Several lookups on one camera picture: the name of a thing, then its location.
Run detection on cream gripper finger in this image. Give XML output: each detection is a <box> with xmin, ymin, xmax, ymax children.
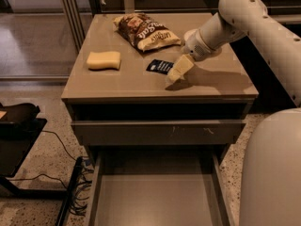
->
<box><xmin>166</xmin><ymin>54</ymin><xmax>194</xmax><ymax>85</ymax></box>

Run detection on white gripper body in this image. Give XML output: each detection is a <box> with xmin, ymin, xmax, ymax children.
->
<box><xmin>182</xmin><ymin>31</ymin><xmax>214</xmax><ymax>61</ymax></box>

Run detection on dark blue rxbar wrapper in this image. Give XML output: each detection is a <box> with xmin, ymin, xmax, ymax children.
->
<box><xmin>147</xmin><ymin>59</ymin><xmax>173</xmax><ymax>74</ymax></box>

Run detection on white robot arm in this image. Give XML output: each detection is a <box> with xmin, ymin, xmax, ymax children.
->
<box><xmin>167</xmin><ymin>0</ymin><xmax>301</xmax><ymax>226</ymax></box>

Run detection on grey drawer cabinet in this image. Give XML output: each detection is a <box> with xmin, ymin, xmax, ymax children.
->
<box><xmin>61</xmin><ymin>14</ymin><xmax>258</xmax><ymax>158</ymax></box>

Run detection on grey top drawer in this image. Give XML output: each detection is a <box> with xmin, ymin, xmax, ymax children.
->
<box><xmin>71</xmin><ymin>120</ymin><xmax>245</xmax><ymax>146</ymax></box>

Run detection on grey open middle drawer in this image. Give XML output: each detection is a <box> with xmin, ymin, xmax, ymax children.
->
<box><xmin>84</xmin><ymin>151</ymin><xmax>235</xmax><ymax>226</ymax></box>

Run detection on white paper bowl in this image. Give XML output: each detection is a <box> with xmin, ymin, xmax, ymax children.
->
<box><xmin>183</xmin><ymin>29</ymin><xmax>198</xmax><ymax>42</ymax></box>

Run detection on brown yellow chip bag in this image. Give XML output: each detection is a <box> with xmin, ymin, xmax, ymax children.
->
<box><xmin>113</xmin><ymin>13</ymin><xmax>182</xmax><ymax>52</ymax></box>

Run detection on yellow sponge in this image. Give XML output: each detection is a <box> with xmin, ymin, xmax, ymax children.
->
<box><xmin>87</xmin><ymin>51</ymin><xmax>121</xmax><ymax>70</ymax></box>

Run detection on metal railing frame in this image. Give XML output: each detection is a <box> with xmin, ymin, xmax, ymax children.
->
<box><xmin>55</xmin><ymin>0</ymin><xmax>301</xmax><ymax>54</ymax></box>

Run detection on black floor cables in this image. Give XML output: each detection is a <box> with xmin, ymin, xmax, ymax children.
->
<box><xmin>8</xmin><ymin>129</ymin><xmax>95</xmax><ymax>218</ymax></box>

